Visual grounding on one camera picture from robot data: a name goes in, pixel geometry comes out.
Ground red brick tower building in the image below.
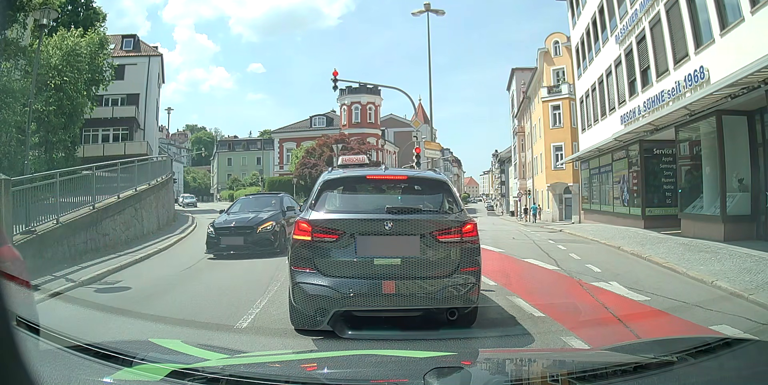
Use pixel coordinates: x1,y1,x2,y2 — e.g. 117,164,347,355
271,85,400,177

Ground red-leaved tree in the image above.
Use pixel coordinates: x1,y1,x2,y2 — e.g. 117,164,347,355
292,133,385,189

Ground dark grey driving school car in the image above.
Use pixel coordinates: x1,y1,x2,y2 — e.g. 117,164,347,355
288,155,482,339

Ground row of buildings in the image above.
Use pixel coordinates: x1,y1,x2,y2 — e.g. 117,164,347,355
478,67,535,213

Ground green hedge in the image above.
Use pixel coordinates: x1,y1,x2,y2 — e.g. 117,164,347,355
220,176,296,202

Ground black car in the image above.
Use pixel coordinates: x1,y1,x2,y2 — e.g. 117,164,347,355
205,192,301,257

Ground green building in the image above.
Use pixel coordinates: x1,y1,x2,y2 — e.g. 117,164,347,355
210,137,276,200

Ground yellow building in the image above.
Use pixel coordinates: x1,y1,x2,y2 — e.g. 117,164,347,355
523,32,580,223

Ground car's own bonnet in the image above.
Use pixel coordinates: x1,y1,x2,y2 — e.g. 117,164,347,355
12,315,768,385

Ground grey asphalt road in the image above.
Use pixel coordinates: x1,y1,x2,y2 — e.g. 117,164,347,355
33,200,768,351

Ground road markings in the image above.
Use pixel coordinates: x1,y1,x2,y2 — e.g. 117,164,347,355
234,217,758,350

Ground white building with balconies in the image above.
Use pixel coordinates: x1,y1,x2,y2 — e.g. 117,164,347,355
77,34,166,161

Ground paved pavement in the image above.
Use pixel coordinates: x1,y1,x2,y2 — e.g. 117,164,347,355
501,215,768,308
31,212,197,303

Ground white building with shopfront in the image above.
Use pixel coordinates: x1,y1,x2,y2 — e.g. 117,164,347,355
556,0,768,242

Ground grey metal railing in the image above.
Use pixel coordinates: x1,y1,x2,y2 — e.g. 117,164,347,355
11,155,174,236

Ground large green trees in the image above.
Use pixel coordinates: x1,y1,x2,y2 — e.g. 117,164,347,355
0,0,116,177

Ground tall double lamp post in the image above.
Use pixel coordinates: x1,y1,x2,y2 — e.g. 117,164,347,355
411,2,446,141

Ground stone wall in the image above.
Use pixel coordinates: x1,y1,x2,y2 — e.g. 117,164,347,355
0,174,176,266

